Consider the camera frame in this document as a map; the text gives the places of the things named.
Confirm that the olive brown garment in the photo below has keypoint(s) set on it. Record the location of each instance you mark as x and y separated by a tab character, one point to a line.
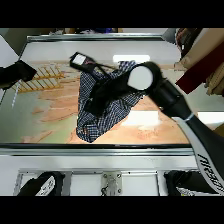
220	130

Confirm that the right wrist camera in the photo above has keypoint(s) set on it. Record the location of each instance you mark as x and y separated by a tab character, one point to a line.
80	61

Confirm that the dark blue checked shirt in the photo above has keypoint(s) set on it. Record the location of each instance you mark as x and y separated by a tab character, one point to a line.
100	126

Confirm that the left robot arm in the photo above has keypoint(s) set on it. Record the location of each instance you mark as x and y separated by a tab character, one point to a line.
16	74

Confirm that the tan garment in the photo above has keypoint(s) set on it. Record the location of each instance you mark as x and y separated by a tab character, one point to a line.
216	83

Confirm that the dark brown garment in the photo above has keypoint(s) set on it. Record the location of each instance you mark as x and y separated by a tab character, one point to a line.
186	38

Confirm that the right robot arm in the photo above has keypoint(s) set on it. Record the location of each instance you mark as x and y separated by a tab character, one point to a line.
200	143

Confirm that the silver frame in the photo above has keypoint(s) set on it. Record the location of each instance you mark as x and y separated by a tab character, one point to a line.
100	151

